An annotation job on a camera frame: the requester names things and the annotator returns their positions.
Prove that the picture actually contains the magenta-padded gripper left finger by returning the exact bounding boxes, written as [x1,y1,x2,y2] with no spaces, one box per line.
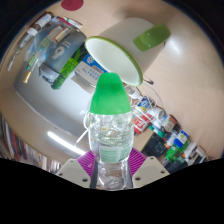
[54,149,99,189]

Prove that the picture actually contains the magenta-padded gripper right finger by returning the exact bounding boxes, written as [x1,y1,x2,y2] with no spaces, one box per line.
[127,148,171,189]

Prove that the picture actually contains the clear bottle with green cap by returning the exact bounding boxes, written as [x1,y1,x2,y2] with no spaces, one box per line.
[87,72,135,191]

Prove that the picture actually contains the black box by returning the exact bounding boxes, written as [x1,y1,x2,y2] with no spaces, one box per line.
[141,133,169,159]

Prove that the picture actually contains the green plastic container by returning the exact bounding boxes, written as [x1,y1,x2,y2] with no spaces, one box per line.
[165,144,183,164]

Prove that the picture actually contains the white LED light bar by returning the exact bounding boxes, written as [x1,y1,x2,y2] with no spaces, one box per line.
[46,130,87,157]

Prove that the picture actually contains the white bottle with blue label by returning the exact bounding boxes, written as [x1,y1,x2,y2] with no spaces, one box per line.
[173,129,190,149]

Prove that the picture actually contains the dark bottle with red label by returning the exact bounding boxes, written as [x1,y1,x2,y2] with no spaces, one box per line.
[163,114,178,133]

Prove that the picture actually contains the red and white canister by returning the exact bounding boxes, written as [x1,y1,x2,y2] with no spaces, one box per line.
[132,106,158,134]

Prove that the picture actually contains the tall green bottle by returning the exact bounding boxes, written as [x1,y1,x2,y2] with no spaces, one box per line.
[50,43,88,90]

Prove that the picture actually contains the glass bottle with gold cap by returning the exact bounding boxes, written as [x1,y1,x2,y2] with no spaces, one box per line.
[22,33,51,84]

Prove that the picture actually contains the grey shaker bottle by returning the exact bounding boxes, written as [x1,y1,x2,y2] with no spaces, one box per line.
[38,30,87,84]

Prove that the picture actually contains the red and white pen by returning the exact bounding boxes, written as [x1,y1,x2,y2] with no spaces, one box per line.
[63,16,83,29]

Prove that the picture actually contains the flat round red coaster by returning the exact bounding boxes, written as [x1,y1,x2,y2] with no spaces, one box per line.
[60,0,84,12]

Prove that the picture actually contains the white mug with green handle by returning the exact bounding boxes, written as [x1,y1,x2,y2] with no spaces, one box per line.
[84,17,172,88]

